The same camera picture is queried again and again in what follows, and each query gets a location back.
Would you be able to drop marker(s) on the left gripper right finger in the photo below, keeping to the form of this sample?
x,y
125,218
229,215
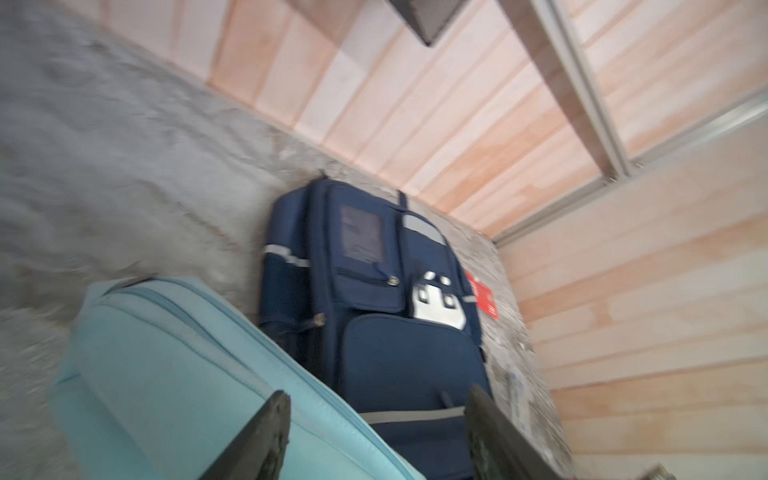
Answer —
x,y
498,450

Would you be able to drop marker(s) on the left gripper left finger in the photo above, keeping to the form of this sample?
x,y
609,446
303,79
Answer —
x,y
258,451

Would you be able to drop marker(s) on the clear compass set case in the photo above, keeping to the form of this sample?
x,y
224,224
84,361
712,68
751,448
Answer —
x,y
519,398

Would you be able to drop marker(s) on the red card box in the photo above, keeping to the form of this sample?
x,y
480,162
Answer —
x,y
483,296

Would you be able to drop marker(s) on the navy blue student backpack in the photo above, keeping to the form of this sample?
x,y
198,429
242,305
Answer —
x,y
370,298

